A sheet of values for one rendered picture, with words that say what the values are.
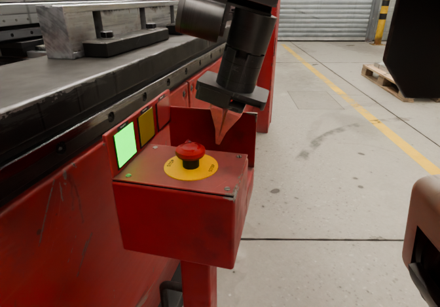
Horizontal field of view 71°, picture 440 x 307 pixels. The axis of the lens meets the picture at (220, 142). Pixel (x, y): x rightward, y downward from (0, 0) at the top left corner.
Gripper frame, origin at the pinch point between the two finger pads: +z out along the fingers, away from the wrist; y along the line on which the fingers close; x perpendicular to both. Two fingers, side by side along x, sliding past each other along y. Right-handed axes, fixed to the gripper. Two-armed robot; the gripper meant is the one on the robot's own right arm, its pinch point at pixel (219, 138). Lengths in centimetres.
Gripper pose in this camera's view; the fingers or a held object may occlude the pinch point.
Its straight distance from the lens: 49.2
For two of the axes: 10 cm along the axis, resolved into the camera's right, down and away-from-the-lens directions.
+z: -2.5, 8.5, 4.7
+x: -2.2, 4.3, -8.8
